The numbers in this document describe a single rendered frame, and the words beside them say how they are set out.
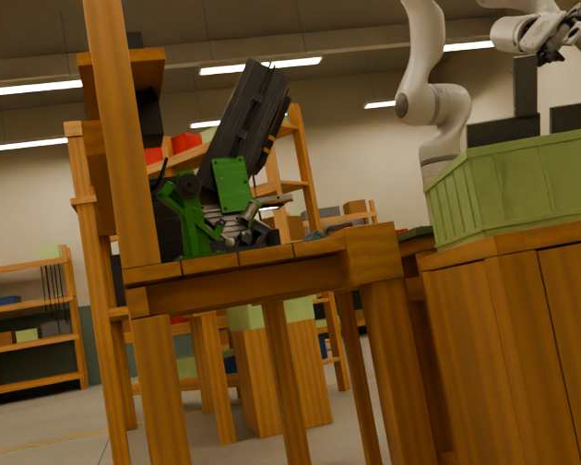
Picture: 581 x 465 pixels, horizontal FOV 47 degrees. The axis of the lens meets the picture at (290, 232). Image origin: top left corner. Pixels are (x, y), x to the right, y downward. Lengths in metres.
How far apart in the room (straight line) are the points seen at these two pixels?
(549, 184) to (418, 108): 0.71
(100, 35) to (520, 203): 1.07
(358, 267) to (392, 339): 0.20
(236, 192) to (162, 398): 0.92
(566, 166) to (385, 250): 0.58
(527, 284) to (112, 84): 1.07
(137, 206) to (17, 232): 9.96
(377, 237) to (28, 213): 10.11
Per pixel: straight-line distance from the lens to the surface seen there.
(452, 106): 2.02
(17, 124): 11.96
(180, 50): 9.98
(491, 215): 1.29
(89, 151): 1.78
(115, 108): 1.71
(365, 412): 2.61
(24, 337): 10.90
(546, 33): 1.60
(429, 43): 2.02
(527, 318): 1.22
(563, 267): 1.25
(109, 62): 1.75
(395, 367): 1.75
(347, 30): 10.53
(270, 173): 5.03
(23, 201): 11.65
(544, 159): 1.34
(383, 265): 1.74
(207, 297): 1.72
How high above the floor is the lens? 0.74
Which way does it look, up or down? 6 degrees up
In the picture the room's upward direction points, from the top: 10 degrees counter-clockwise
